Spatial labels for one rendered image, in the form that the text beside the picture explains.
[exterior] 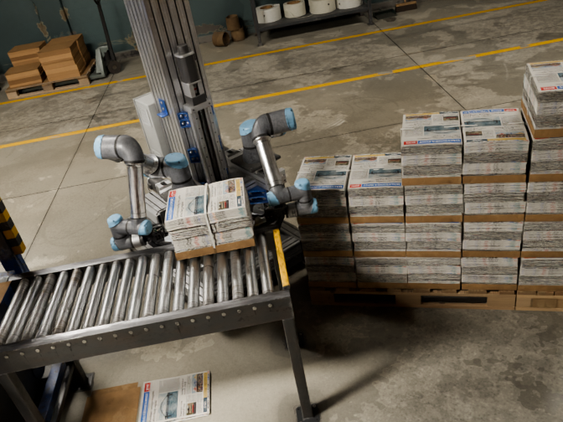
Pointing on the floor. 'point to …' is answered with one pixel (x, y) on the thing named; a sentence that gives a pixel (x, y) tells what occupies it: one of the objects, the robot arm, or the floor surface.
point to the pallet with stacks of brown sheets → (49, 65)
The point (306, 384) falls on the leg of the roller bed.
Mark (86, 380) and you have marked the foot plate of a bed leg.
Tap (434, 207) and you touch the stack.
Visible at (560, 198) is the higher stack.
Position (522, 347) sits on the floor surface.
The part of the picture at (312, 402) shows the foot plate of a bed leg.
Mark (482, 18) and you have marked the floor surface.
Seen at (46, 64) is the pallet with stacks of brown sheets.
